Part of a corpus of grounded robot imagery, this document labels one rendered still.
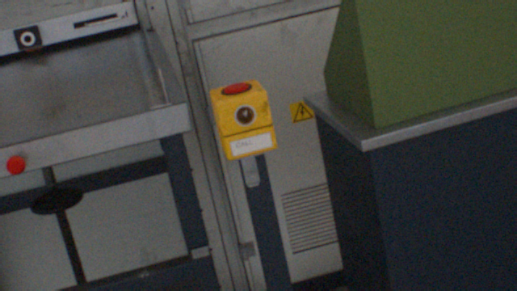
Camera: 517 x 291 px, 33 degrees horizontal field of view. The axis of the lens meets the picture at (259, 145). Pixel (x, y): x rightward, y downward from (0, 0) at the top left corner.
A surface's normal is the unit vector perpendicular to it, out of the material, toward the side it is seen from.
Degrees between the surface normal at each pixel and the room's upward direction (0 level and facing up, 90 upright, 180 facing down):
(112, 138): 90
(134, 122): 90
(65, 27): 90
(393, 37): 90
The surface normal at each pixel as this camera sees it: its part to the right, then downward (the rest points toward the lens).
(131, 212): 0.19, 0.31
